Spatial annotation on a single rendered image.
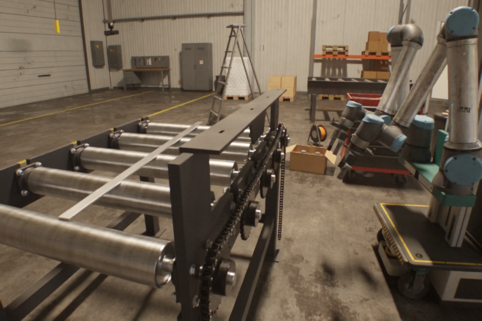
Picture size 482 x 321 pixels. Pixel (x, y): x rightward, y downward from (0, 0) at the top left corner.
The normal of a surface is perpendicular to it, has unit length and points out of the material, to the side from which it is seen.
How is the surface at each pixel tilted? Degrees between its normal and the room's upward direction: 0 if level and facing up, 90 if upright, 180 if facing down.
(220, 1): 90
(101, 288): 0
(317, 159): 90
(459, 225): 90
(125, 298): 0
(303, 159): 90
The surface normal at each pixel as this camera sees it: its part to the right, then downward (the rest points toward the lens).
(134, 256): -0.18, -0.53
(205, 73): -0.27, 0.27
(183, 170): 0.96, 0.07
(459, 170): -0.54, 0.32
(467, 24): -0.57, 0.11
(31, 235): -0.22, -0.26
